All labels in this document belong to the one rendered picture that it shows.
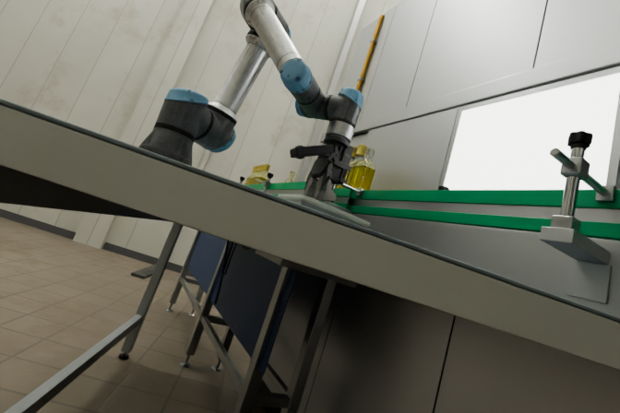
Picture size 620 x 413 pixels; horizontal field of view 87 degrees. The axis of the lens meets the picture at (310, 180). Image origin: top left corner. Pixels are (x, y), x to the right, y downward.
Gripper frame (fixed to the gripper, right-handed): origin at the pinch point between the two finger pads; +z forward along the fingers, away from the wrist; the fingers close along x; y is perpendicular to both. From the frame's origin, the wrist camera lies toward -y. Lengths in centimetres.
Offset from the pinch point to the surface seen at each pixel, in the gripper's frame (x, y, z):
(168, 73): 363, -58, -139
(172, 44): 366, -67, -177
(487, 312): -64, -18, 11
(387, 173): 20, 38, -26
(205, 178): -57, -37, 9
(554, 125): -36, 39, -36
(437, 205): -21.8, 22.4, -8.7
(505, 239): -40.8, 20.3, -2.0
